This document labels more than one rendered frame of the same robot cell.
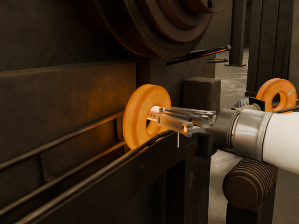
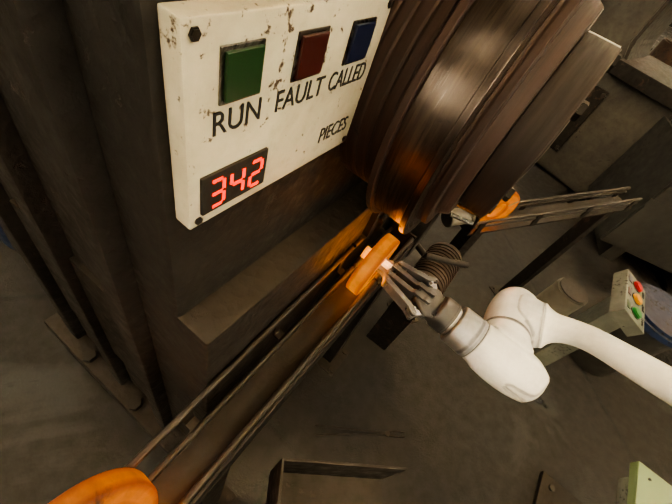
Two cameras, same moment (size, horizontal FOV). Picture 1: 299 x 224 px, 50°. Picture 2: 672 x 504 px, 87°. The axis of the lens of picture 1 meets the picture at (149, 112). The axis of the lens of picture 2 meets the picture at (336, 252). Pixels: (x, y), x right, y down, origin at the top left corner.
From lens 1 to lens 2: 0.50 m
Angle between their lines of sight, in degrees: 36
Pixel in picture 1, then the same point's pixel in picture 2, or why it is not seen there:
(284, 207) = not seen: hidden behind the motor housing
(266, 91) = not seen: hidden behind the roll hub
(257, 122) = (472, 337)
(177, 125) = (401, 302)
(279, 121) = (490, 346)
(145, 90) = (382, 255)
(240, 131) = (455, 337)
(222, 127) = (440, 323)
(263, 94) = not seen: hidden behind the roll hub
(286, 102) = (503, 211)
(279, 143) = (480, 363)
